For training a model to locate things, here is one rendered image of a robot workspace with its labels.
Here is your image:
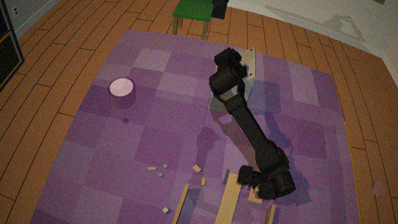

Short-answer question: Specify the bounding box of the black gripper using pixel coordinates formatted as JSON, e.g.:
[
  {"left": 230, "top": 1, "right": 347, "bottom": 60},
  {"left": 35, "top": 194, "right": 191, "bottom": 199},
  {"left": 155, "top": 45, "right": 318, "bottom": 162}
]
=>
[{"left": 238, "top": 165, "right": 265, "bottom": 189}]

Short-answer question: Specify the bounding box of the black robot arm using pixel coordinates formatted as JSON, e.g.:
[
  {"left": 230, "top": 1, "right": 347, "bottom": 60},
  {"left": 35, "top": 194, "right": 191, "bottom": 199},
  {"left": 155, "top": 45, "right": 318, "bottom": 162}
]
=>
[{"left": 209, "top": 47, "right": 296, "bottom": 200}]

